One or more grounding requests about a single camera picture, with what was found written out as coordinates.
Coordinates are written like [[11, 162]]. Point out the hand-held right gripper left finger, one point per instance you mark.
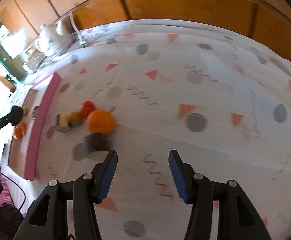
[[108, 177]]

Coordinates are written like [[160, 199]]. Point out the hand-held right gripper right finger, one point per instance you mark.
[[179, 177]]

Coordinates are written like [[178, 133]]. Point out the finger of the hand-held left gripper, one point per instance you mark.
[[15, 115]]

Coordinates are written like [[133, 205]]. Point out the small yellow round fruit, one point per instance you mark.
[[25, 111], [76, 118]]

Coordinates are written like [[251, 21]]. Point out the orange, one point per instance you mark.
[[19, 131], [100, 122]]

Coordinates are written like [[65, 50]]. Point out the dark water chestnut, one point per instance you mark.
[[35, 111]]

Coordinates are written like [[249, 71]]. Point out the pink cardboard box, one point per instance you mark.
[[41, 120]]

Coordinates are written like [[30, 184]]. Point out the small red tomato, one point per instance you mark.
[[86, 109]]

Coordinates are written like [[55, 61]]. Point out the pink cloth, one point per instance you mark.
[[5, 195]]

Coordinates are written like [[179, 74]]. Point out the dark cloth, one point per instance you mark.
[[8, 220]]

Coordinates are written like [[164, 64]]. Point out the patterned white tablecloth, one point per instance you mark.
[[210, 142]]

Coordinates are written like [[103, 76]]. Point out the silver ornate tissue box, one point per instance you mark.
[[33, 62]]

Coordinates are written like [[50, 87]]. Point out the wooden door with glass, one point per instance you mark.
[[3, 52]]

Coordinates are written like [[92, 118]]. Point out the white floral ceramic kettle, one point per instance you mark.
[[49, 40]]

